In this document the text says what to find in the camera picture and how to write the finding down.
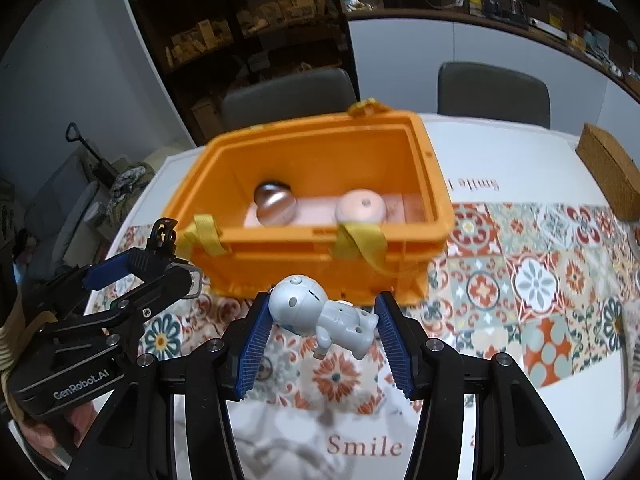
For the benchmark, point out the white cabinet with counter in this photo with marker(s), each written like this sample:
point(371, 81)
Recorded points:
point(400, 45)

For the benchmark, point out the dark wooden shelf cabinet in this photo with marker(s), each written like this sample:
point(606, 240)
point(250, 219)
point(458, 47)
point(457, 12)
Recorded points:
point(210, 75)

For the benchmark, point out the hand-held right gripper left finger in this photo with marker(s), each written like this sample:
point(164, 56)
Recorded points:
point(252, 350)

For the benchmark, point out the round night light with antlers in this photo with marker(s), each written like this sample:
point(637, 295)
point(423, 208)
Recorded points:
point(360, 206)

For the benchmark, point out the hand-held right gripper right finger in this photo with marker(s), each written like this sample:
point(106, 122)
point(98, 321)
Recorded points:
point(397, 350)

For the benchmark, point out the dark round device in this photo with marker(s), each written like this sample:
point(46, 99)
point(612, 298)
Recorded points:
point(274, 204)

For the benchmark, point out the patterned tile print tablecloth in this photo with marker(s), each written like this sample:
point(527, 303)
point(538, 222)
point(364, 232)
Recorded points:
point(525, 170)

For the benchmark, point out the brown woven box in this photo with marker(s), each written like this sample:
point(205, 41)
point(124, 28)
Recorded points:
point(612, 170)

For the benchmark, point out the grey upholstered chair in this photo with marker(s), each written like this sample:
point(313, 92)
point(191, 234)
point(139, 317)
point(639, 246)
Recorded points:
point(290, 97)
point(492, 92)

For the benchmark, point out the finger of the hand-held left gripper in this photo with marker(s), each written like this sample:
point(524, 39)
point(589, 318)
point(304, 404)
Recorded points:
point(155, 292)
point(117, 265)

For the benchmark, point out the orange plastic storage bin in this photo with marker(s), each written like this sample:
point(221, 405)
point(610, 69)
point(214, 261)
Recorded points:
point(300, 255)

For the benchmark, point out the floral patterned bag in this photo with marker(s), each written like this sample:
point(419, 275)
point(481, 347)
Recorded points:
point(127, 185)

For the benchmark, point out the white robot figurine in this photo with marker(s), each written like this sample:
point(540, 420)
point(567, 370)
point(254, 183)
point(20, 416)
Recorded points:
point(300, 305)

